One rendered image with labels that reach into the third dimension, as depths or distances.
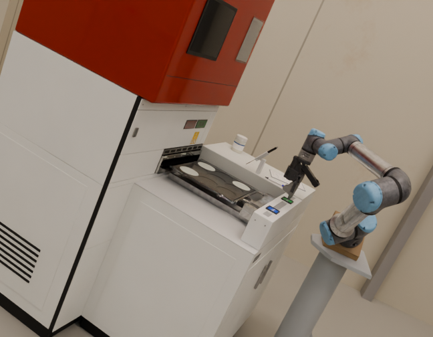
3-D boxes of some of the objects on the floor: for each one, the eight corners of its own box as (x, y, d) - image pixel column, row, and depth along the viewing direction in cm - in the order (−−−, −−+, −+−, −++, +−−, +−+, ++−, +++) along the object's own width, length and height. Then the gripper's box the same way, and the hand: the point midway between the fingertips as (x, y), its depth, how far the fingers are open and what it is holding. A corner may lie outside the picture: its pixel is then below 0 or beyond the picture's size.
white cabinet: (75, 329, 237) (133, 183, 215) (168, 270, 325) (216, 163, 304) (182, 408, 218) (257, 257, 196) (249, 323, 306) (307, 212, 285)
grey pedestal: (328, 377, 287) (396, 263, 266) (333, 432, 245) (414, 301, 223) (250, 339, 291) (311, 222, 269) (242, 386, 248) (313, 253, 227)
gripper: (297, 154, 237) (278, 191, 243) (293, 155, 229) (273, 194, 234) (313, 162, 235) (293, 200, 240) (309, 164, 226) (289, 202, 232)
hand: (290, 198), depth 236 cm, fingers closed
